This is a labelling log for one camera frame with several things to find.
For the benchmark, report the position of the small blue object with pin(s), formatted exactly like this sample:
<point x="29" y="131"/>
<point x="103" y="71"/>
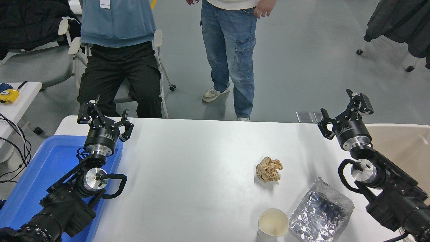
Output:
<point x="5" y="87"/>

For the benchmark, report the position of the dark hanging coat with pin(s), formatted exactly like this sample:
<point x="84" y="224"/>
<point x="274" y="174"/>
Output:
<point x="399" y="20"/>

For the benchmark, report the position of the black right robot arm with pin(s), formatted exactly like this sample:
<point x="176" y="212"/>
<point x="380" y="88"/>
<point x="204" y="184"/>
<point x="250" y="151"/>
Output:
<point x="396" y="198"/>

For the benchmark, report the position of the large pale bin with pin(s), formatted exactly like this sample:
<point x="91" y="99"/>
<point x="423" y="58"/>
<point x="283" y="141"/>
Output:
<point x="403" y="148"/>

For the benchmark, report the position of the grey office chair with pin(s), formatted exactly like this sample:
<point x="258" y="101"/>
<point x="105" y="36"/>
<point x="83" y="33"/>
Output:
<point x="37" y="67"/>

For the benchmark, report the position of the white office chair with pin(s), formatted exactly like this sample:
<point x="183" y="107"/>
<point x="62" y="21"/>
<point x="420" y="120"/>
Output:
<point x="121" y="95"/>

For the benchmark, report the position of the silver foil tray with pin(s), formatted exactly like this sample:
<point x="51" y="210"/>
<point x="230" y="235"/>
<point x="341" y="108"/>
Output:
<point x="319" y="215"/>

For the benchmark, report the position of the crumpled tan paper ball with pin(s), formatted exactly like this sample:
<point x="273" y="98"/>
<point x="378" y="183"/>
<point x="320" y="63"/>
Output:
<point x="268" y="169"/>

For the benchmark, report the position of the standing person's left hand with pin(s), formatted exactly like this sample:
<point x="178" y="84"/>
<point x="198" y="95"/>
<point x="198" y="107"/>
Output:
<point x="267" y="6"/>

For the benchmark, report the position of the white side table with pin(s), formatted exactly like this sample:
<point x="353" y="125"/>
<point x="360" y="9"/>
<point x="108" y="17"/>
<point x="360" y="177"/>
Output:
<point x="23" y="101"/>

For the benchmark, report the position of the clear floor plate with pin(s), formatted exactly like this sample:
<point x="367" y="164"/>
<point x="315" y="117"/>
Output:
<point x="317" y="116"/>
<point x="304" y="117"/>

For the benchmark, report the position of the white paper cup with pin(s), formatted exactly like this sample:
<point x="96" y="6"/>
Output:
<point x="272" y="223"/>

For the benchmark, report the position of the standing person's right hand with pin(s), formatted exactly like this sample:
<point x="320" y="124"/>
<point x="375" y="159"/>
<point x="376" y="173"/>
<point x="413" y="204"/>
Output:
<point x="193" y="2"/>

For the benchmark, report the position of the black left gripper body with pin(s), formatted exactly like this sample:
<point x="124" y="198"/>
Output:
<point x="102" y="136"/>

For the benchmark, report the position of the white wheeled chair base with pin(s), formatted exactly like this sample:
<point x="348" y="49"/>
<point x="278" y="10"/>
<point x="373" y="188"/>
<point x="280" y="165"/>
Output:
<point x="409" y="68"/>

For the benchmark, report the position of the standing person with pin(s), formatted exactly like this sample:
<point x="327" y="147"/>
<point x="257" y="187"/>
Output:
<point x="228" y="50"/>

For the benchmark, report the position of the blue plastic tray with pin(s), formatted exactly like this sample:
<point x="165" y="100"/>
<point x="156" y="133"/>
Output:
<point x="50" y="164"/>

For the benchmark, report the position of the yellow tape measure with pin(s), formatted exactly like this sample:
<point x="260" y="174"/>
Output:
<point x="9" y="96"/>

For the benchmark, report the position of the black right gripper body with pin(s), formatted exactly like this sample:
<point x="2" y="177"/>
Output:
<point x="352" y="129"/>

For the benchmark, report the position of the seated person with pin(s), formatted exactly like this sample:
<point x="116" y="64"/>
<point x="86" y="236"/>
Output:
<point x="117" y="67"/>

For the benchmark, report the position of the black jacket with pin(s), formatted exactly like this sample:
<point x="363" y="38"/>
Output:
<point x="27" y="23"/>

